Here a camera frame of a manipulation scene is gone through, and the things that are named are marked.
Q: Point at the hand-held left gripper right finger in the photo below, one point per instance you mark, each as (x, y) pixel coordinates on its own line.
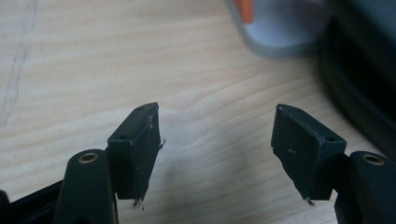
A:
(306, 155)

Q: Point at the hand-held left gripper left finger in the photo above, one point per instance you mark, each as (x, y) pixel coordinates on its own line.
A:
(137, 155)

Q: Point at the white square box lid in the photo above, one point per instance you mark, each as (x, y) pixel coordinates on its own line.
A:
(280, 28)

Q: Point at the black round tray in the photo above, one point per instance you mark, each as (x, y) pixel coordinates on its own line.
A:
(364, 62)

